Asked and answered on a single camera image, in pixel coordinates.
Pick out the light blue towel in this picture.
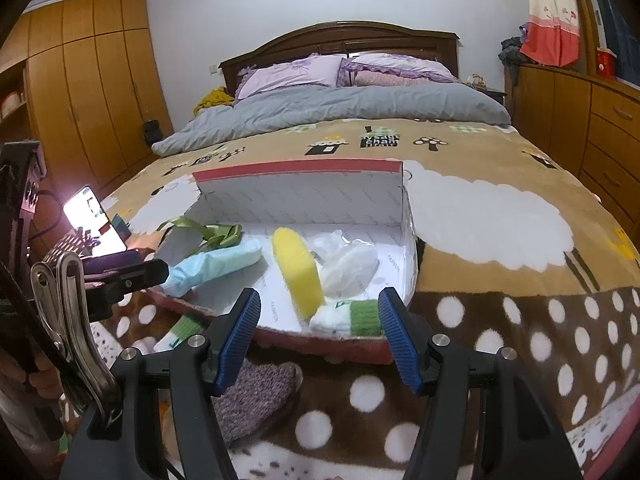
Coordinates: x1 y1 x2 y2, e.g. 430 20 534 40
161 239 264 298

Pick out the dark clothes pile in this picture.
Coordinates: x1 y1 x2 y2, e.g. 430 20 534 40
499 22 526 66

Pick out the yellow cloth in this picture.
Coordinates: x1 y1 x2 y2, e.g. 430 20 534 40
194 87 236 115

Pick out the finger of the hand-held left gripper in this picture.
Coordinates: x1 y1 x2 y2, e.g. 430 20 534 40
82 259 171 322
82 251 146 273

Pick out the cream and red curtain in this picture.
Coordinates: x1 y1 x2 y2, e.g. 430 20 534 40
520 0 583 67

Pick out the red container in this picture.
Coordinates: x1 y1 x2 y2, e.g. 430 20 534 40
595 46 618 77

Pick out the red cardboard shoebox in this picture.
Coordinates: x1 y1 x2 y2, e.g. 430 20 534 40
152 159 418 363

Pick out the pink ruffled pillow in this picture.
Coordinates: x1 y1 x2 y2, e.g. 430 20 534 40
356 71 426 87

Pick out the green ribbon bow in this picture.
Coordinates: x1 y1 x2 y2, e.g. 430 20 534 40
157 216 245 256

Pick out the grey knitted slipper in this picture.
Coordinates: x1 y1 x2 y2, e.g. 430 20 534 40
210 360 303 446

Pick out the grey duvet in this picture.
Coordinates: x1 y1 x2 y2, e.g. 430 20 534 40
151 81 513 157

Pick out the green and white sock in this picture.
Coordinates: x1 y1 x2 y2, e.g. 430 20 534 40
152 315 206 353
309 299 388 338

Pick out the smartphone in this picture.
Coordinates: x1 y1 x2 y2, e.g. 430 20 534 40
62 185 128 256

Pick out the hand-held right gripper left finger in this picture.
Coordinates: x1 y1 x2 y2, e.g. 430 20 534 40
60 287 262 480

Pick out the white mesh cloth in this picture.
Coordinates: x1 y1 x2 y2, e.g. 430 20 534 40
307 230 380 297

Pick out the printed sheep blanket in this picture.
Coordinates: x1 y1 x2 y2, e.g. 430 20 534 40
30 119 640 480

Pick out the wooden wardrobe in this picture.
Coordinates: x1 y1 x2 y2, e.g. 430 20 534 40
0 0 173 201

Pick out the person's left hand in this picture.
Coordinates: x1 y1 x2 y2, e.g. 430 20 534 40
0 352 68 413

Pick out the lilac ruffled pillow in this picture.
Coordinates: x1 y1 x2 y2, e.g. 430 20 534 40
342 52 458 83

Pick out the wooden dresser cabinet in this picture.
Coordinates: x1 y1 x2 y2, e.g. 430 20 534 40
505 62 640 231

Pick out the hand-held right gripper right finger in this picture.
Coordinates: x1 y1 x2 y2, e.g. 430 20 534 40
377 287 583 480

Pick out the yellow sponge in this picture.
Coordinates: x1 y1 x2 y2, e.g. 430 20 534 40
271 227 326 320

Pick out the window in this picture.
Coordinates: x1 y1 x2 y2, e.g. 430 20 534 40
585 0 640 86

